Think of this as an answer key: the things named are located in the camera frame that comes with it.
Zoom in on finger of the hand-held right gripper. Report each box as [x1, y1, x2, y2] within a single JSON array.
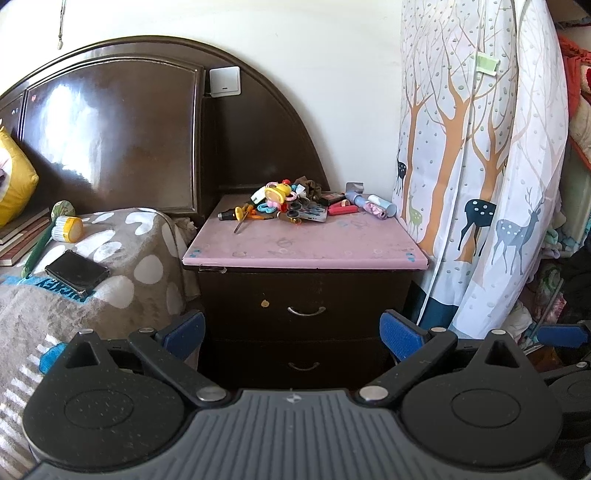
[[536, 322, 591, 350]]

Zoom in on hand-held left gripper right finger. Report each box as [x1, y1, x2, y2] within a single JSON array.
[[357, 310, 527, 409]]

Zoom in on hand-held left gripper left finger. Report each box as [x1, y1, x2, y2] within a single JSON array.
[[65, 310, 230, 408]]

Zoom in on dark wooden drawer with sticker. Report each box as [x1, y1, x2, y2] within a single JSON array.
[[202, 271, 413, 341]]

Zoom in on yellow duck toy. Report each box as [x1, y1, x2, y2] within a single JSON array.
[[263, 183, 293, 207]]

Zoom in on pile of clothes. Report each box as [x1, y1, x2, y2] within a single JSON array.
[[519, 182, 591, 354]]

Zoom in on grey spotted blanket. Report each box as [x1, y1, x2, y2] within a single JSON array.
[[0, 208, 200, 468]]

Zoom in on dark wooden nightstand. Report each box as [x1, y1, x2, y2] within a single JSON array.
[[182, 193, 430, 393]]

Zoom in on black smartphone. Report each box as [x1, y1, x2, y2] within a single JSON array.
[[44, 250, 112, 299]]

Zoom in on floral folding umbrella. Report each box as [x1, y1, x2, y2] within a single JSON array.
[[362, 194, 398, 221]]

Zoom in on pink nightstand top mat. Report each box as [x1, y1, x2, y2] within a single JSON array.
[[182, 193, 430, 271]]

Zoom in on yellow cap white bottle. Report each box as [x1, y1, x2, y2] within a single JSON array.
[[51, 215, 84, 244]]

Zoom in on black scissors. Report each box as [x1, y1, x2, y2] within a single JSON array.
[[285, 198, 325, 224]]

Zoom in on brown cloth scrunchie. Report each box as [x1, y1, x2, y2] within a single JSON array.
[[294, 175, 327, 204]]

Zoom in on stack of books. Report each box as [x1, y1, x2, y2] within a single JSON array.
[[0, 226, 51, 267]]

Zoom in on brown book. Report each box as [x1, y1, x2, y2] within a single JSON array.
[[0, 207, 51, 245]]

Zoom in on deer print wardrobe cover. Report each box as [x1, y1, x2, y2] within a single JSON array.
[[392, 0, 570, 340]]

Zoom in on dark wooden headboard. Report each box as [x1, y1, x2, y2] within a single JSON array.
[[0, 36, 331, 228]]

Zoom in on yellow pillow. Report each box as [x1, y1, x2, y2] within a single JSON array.
[[0, 126, 40, 228]]

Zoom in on red blanket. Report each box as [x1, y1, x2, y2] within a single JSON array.
[[558, 33, 591, 168]]

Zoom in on green tape patch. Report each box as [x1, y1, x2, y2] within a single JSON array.
[[475, 52, 500, 75]]

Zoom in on green long-handled massage hammer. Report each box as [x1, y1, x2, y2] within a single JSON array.
[[21, 200, 77, 279]]

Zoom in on white wall switch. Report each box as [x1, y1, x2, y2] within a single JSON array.
[[208, 66, 242, 98]]

